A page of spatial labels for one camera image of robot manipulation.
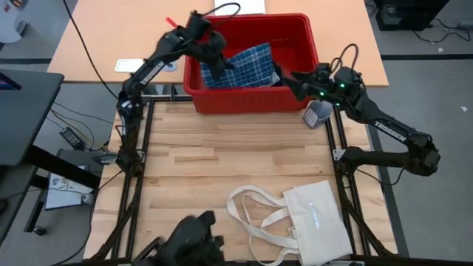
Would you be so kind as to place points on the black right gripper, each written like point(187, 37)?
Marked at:
point(323, 88)

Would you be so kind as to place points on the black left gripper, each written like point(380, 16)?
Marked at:
point(211, 48)

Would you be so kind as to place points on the blue plaid shirt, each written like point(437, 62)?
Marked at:
point(251, 66)

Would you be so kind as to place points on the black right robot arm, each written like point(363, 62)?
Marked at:
point(388, 127)

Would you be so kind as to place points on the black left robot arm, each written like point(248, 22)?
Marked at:
point(148, 74)

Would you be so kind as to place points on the spray bottle with blue nozzle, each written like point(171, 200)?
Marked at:
point(316, 114)

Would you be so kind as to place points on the red plastic bin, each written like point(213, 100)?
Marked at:
point(251, 101)

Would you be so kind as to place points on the white paper sheet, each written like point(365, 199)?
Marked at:
point(240, 6)

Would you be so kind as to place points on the red strip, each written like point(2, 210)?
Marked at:
point(170, 22)

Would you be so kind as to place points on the beige wooden desk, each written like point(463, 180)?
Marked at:
point(111, 37)

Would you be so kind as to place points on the black computer case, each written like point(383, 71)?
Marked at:
point(406, 14)

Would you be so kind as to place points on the cream woven cloth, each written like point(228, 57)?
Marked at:
point(318, 221)

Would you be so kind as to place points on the black power adapter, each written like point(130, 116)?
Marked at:
point(72, 137)

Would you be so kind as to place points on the dark grey control box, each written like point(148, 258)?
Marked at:
point(79, 160)

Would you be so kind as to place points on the grey power strip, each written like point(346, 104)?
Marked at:
point(465, 24)

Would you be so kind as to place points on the white box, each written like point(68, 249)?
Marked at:
point(66, 190)

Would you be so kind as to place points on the black desk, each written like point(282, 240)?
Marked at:
point(26, 114)

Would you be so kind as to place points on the dark display screen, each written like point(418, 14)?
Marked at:
point(7, 82)

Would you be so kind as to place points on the white machine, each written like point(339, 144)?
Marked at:
point(11, 18)

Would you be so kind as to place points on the black caster wheel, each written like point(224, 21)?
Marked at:
point(39, 231)

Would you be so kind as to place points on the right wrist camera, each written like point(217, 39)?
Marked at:
point(323, 70)

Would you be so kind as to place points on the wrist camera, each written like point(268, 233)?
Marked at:
point(323, 70)
point(199, 21)

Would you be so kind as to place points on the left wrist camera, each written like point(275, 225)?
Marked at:
point(199, 21)

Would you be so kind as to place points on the black aluminium table frame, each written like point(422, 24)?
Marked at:
point(162, 98)

